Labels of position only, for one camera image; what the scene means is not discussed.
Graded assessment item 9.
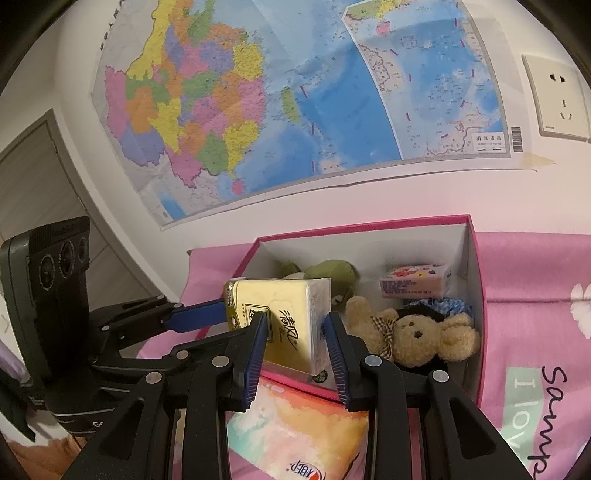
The yellow tissue pack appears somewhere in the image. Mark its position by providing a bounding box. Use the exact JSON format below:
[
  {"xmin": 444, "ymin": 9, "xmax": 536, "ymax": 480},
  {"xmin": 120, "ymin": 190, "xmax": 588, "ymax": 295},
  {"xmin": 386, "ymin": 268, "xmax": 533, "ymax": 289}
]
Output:
[{"xmin": 223, "ymin": 278, "xmax": 332, "ymax": 376}]

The beige teddy bear plush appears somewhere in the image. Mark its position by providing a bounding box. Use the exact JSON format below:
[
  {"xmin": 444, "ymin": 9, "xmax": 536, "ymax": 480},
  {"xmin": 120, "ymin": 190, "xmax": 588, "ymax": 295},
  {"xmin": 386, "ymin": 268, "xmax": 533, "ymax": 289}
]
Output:
[{"xmin": 345, "ymin": 296, "xmax": 481, "ymax": 368}]

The blue checked scrunchie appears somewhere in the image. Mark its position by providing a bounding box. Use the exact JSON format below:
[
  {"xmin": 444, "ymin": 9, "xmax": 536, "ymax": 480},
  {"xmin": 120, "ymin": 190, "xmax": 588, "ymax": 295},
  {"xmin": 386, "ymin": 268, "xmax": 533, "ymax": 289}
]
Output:
[{"xmin": 404, "ymin": 297, "xmax": 473, "ymax": 318}]

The black fabric hat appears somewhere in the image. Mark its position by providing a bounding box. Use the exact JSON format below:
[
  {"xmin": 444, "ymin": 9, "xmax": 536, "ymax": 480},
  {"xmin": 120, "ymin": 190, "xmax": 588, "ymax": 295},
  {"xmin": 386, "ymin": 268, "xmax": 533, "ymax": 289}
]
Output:
[{"xmin": 397, "ymin": 304, "xmax": 445, "ymax": 322}]

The green frog plush toy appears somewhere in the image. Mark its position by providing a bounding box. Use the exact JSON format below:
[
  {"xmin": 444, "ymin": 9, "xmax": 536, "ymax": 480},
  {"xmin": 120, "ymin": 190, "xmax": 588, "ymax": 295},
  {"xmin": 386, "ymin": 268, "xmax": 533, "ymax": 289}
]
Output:
[{"xmin": 280, "ymin": 259, "xmax": 359, "ymax": 310}]

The pink floral tissue pack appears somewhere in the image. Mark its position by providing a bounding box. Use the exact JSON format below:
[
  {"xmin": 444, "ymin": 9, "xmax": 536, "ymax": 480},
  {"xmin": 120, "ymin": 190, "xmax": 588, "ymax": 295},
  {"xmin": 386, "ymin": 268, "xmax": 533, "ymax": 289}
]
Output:
[{"xmin": 380, "ymin": 264, "xmax": 451, "ymax": 299}]

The pink printed table cloth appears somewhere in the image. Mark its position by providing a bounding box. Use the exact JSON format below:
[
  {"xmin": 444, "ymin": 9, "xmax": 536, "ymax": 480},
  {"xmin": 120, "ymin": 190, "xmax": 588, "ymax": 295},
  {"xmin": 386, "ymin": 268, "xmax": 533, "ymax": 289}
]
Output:
[{"xmin": 135, "ymin": 230, "xmax": 591, "ymax": 480}]

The pastel tissue box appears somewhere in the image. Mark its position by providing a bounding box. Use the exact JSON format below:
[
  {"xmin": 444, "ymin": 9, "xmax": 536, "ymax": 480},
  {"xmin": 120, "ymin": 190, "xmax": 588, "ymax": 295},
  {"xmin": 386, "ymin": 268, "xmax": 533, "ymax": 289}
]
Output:
[{"xmin": 226, "ymin": 378, "xmax": 369, "ymax": 479}]

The pink open storage box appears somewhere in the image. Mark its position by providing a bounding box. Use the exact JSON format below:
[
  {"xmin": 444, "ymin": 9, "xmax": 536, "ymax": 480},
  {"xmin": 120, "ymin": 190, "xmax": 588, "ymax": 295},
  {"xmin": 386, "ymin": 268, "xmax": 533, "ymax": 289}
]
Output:
[{"xmin": 235, "ymin": 214, "xmax": 487, "ymax": 404}]

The grey door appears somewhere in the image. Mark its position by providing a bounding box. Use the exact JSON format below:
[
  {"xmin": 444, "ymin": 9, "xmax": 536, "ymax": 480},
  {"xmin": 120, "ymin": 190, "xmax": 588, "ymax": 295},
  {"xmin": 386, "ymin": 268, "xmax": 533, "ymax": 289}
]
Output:
[{"xmin": 1, "ymin": 110, "xmax": 160, "ymax": 310}]

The colourful wall map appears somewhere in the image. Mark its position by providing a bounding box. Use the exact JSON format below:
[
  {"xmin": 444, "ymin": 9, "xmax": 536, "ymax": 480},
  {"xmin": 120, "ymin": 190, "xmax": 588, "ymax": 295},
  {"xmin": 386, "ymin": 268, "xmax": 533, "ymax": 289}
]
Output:
[{"xmin": 91, "ymin": 1, "xmax": 528, "ymax": 226}]

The white wall socket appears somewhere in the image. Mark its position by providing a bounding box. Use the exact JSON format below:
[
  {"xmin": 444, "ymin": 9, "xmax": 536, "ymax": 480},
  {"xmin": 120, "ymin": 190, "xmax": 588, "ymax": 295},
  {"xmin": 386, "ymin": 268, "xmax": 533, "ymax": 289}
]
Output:
[{"xmin": 522, "ymin": 54, "xmax": 590, "ymax": 141}]

